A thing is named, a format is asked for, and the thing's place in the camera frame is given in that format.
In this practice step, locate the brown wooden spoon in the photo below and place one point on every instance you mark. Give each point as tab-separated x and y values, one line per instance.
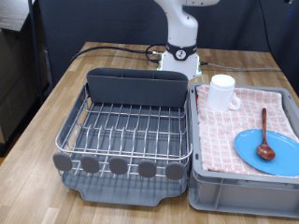
265	151

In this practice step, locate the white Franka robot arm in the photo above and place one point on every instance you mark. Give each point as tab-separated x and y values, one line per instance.
182	28

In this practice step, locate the dark wooden shelf board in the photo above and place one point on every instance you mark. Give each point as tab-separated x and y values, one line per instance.
11	14

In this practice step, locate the black vertical pole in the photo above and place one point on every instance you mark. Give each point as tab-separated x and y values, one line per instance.
35	46

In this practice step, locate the brown cardboard box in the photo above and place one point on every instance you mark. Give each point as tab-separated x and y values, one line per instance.
15	87

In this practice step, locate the white mug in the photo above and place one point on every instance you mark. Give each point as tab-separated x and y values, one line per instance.
220	93

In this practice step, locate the pink checked towel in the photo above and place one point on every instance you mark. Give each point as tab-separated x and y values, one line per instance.
218	137

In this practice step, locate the blue plate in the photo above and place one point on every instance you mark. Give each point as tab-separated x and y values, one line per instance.
280	158

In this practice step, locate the grey plastic crate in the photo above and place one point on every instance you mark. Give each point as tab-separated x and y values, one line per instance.
243	196

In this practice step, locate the dark grey cutlery holder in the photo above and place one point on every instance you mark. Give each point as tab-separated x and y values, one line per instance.
137	88

